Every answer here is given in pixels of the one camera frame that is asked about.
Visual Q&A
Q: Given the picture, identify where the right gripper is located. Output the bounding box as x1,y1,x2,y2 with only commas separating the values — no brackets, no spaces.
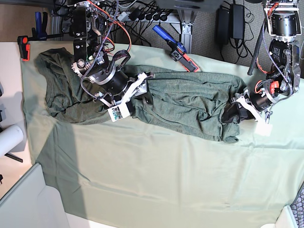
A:
95,72,155,122

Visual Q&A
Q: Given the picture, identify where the white foam board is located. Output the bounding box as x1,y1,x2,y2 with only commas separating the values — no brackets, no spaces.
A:
0,164,69,228

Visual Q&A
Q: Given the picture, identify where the blue orange clamp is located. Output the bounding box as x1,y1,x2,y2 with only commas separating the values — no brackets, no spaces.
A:
17,12,64,61
152,25,200,72

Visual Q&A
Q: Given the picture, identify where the blue orange clamp at centre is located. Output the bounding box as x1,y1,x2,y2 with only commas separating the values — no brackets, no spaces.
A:
152,25,200,72

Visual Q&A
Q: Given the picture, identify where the light green table cloth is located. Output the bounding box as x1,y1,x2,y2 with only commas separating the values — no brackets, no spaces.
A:
21,41,304,228

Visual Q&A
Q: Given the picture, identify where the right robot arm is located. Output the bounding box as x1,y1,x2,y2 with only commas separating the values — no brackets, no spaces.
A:
66,0,154,122

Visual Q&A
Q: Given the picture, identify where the blue orange clamp at left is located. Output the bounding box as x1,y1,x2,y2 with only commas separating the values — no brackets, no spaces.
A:
17,12,64,61

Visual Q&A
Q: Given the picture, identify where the white paper roll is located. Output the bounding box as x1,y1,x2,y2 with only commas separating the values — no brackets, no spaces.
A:
0,125,24,157

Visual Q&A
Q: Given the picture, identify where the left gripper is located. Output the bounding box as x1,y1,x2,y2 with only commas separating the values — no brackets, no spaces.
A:
222,89,273,136

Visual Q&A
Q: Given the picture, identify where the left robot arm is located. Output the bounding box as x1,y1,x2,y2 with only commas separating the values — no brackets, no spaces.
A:
222,0,303,135

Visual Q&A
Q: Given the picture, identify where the aluminium frame post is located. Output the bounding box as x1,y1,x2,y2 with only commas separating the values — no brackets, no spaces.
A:
178,9,197,53

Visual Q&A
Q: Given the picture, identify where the black power adapter pair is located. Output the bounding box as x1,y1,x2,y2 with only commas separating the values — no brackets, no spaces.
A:
215,3,245,46

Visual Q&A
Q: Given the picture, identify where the white power strip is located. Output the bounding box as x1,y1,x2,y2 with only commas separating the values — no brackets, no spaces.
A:
116,10,180,24

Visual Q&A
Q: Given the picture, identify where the green T-shirt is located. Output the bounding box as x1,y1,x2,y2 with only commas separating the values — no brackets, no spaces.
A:
34,48,245,143

